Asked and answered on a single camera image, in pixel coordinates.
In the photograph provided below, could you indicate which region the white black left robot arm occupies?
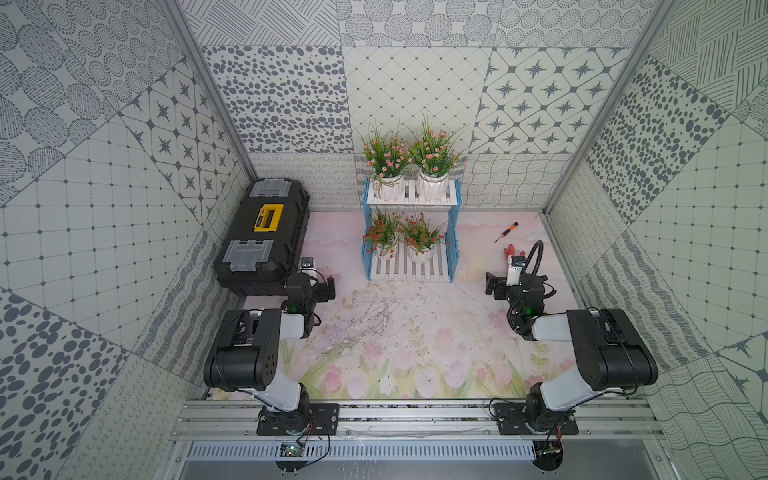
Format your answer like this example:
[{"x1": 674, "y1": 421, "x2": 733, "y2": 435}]
[{"x1": 203, "y1": 270, "x2": 336, "y2": 433}]

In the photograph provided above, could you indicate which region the orange black screwdriver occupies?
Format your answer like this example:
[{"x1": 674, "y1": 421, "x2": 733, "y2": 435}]
[{"x1": 494, "y1": 222, "x2": 519, "y2": 243}]

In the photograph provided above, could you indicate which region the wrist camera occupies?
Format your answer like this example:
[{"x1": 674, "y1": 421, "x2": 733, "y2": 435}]
[
  {"x1": 300, "y1": 257, "x2": 315, "y2": 272},
  {"x1": 506, "y1": 255, "x2": 526, "y2": 286}
]

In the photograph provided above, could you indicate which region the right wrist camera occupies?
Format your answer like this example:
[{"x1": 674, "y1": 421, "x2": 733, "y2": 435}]
[{"x1": 506, "y1": 255, "x2": 526, "y2": 286}]

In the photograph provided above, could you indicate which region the pink baby's breath potted plant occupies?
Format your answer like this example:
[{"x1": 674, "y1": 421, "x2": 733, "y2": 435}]
[{"x1": 363, "y1": 124, "x2": 411, "y2": 202}]

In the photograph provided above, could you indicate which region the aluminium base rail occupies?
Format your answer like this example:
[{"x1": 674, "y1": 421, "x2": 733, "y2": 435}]
[{"x1": 171, "y1": 400, "x2": 663, "y2": 469}]

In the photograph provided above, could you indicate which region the red baby's breath potted plant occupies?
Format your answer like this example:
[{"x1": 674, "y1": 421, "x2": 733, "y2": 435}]
[{"x1": 364, "y1": 209, "x2": 400, "y2": 259}]

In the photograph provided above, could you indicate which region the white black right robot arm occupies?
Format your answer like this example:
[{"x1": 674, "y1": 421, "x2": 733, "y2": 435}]
[{"x1": 485, "y1": 240, "x2": 659, "y2": 433}]

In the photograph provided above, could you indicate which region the black yellow plastic toolbox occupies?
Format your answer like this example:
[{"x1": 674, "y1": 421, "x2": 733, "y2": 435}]
[{"x1": 213, "y1": 178, "x2": 310, "y2": 296}]

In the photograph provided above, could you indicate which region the red rubber work glove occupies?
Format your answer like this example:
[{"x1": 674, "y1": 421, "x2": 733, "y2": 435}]
[{"x1": 503, "y1": 244, "x2": 526, "y2": 261}]

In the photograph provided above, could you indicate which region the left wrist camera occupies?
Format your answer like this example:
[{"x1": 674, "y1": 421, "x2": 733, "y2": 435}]
[{"x1": 300, "y1": 257, "x2": 315, "y2": 272}]

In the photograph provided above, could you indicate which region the blue white wooden plant rack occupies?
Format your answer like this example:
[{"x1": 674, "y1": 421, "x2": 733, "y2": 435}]
[{"x1": 361, "y1": 179, "x2": 462, "y2": 282}]

